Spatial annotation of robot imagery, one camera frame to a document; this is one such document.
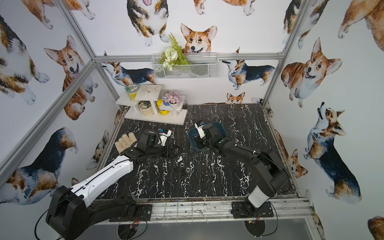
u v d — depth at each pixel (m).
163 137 0.73
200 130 0.80
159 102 1.04
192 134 1.05
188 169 0.88
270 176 0.45
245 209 0.68
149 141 0.64
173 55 0.77
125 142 1.00
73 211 0.38
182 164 0.90
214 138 0.69
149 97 0.97
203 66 0.93
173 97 0.90
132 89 0.98
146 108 1.10
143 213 0.74
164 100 0.95
